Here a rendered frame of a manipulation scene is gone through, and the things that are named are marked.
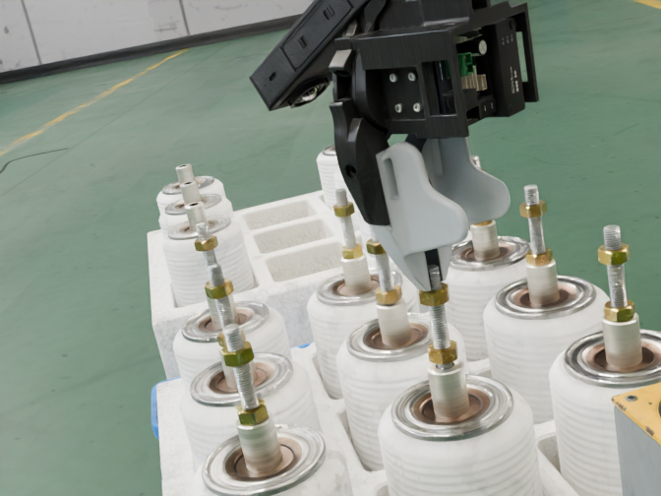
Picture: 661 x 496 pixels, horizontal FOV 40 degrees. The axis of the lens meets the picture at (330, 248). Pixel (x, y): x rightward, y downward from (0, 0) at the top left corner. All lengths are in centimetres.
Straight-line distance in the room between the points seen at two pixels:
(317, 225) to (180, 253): 29
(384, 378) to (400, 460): 10
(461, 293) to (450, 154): 28
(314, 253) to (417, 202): 67
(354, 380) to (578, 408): 16
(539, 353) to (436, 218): 22
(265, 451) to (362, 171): 18
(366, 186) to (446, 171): 6
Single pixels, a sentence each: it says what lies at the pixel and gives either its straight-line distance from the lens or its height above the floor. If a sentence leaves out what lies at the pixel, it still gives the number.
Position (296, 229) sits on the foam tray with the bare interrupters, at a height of 17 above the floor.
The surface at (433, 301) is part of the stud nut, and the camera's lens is 53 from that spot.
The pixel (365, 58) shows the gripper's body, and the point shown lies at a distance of 47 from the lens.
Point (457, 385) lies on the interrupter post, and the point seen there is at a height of 27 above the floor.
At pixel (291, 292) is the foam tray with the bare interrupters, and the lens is 102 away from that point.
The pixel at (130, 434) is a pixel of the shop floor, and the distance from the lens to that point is 120.
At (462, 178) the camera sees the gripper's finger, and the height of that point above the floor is 39.
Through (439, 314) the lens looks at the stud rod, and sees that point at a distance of 54.
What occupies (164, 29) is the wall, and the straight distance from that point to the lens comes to 718.
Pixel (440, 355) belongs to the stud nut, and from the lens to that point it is 54.
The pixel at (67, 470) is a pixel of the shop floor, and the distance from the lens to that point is 117.
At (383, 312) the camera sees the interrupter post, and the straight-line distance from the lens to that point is 66.
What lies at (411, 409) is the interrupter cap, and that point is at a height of 25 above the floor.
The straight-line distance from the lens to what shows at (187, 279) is 105.
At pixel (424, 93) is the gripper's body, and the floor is 46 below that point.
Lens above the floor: 53
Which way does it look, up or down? 18 degrees down
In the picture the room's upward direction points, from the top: 12 degrees counter-clockwise
